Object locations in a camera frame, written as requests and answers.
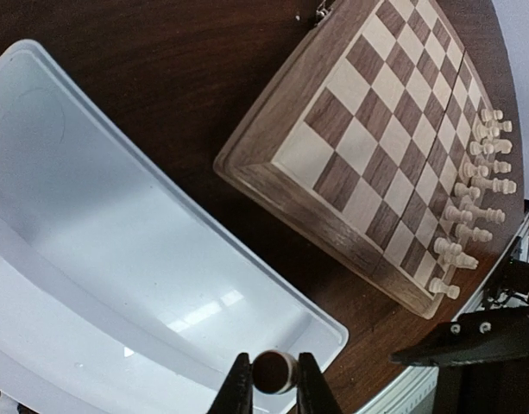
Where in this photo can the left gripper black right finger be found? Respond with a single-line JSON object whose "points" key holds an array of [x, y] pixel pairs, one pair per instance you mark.
{"points": [[313, 393]]}

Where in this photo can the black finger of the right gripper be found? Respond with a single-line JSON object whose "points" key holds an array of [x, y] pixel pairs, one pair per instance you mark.
{"points": [[474, 338]]}

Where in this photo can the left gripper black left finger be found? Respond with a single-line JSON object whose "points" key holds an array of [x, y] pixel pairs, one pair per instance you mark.
{"points": [[235, 396]]}

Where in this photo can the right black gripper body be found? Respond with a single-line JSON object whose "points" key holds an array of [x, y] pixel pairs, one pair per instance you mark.
{"points": [[494, 387]]}

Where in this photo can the light chess queen piece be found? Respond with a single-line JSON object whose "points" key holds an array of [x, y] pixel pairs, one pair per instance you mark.
{"points": [[475, 234]]}

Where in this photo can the light chess king piece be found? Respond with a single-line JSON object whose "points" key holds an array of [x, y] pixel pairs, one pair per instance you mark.
{"points": [[504, 186]]}

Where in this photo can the white plastic compartment tray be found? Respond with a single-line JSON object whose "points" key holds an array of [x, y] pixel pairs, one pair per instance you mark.
{"points": [[118, 293]]}

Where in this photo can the light chess pawn piece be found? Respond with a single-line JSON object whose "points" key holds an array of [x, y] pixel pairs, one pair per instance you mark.
{"points": [[491, 115]]}

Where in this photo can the wooden chess board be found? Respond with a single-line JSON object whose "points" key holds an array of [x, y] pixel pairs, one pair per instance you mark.
{"points": [[359, 139]]}

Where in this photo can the light pawn mid board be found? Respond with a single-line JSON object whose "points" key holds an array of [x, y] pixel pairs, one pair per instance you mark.
{"points": [[493, 128]]}

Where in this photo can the light pawn tray corner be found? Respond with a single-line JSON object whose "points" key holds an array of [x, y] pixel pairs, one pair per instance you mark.
{"points": [[274, 372]]}

